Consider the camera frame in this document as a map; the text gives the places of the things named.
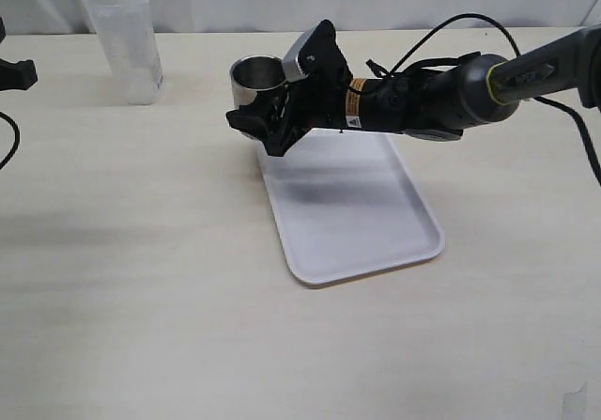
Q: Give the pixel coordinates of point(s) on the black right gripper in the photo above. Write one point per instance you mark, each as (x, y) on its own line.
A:
(318, 101)

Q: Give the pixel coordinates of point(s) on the stainless steel cup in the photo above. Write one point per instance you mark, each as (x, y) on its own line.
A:
(253, 75)

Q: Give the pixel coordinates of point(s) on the translucent plastic measuring jug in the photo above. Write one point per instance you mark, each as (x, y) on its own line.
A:
(126, 34)

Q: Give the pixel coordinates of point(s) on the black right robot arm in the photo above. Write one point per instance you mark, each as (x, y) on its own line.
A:
(434, 99)

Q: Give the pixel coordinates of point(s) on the white plastic tray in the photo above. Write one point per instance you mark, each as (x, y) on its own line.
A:
(345, 207)

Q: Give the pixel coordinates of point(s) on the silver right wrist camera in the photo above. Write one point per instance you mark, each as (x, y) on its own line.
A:
(299, 59)

